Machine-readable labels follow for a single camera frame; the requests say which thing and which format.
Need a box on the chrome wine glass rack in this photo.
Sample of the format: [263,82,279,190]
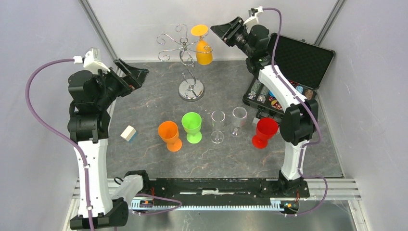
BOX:
[156,24,205,102]

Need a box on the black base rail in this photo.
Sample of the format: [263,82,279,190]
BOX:
[73,177,361,214]

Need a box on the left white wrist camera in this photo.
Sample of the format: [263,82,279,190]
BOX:
[73,47,110,75]

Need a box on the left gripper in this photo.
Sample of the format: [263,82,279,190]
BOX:
[94,57,149,108]

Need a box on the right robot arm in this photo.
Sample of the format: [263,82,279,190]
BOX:
[210,16,321,196]

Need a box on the yellow wine glass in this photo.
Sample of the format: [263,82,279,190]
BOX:
[191,25,213,65]

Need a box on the white and blue block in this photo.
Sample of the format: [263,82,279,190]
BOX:
[120,125,137,142]

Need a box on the clear wine glass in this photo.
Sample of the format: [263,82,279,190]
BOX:
[230,106,247,137]
[210,110,225,144]

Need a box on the orange wine glass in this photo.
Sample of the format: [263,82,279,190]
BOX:
[158,121,182,152]

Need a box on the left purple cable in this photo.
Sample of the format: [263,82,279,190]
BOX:
[25,58,96,231]

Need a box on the grey small block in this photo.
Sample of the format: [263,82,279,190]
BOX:
[252,117,260,127]

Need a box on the green wine glass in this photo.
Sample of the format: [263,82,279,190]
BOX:
[181,112,202,144]

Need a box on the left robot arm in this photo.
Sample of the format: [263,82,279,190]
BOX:
[67,59,151,230]

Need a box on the black poker chip case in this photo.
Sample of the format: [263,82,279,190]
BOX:
[242,35,335,121]

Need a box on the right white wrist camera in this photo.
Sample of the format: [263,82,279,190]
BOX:
[244,6,263,29]

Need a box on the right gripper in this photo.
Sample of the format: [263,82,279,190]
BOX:
[210,16,253,58]

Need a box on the red wine glass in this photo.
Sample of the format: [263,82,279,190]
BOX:
[252,117,279,149]

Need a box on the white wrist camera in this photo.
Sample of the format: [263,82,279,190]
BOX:
[73,47,110,75]
[244,6,263,29]

